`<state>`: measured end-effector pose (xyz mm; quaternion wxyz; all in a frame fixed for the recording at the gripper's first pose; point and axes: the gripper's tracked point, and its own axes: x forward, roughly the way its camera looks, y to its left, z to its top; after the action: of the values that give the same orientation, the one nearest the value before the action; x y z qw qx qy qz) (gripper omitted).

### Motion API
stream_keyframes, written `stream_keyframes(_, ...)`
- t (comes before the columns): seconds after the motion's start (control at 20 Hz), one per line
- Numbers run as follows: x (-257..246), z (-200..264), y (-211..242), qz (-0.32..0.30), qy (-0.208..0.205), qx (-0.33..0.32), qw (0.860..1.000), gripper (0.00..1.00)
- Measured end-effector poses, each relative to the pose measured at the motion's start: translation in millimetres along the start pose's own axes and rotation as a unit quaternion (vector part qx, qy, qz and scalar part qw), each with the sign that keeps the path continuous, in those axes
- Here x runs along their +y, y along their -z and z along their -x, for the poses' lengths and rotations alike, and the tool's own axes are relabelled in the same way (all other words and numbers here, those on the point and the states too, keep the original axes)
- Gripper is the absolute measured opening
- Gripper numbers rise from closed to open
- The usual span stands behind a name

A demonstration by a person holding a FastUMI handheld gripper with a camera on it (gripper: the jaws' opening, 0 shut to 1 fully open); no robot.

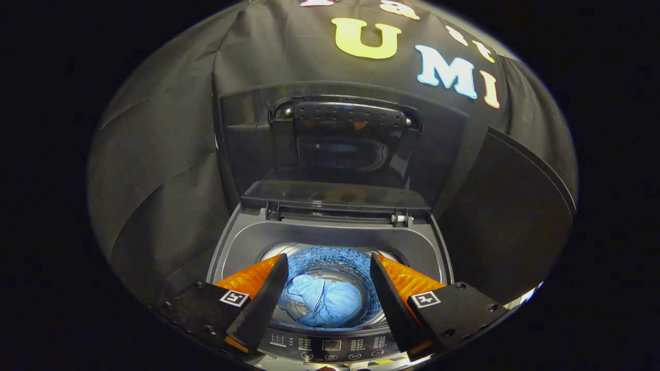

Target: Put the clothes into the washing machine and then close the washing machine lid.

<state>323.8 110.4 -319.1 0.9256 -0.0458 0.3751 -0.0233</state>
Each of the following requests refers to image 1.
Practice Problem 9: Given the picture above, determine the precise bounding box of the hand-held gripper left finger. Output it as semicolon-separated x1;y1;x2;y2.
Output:
154;254;289;355

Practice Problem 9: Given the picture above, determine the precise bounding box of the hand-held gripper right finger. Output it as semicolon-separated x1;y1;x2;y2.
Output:
370;252;511;361

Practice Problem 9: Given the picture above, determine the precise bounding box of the light blue polo shirt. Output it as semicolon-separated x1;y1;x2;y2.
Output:
286;274;363;328

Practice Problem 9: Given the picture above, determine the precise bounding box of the dark grey washing machine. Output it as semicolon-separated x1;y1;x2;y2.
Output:
206;204;454;369

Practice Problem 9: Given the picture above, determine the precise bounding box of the dark washing machine lid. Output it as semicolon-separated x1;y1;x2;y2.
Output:
212;81;488;223

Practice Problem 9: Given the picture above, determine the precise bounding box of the black backdrop cloth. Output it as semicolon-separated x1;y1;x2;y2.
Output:
88;0;578;305

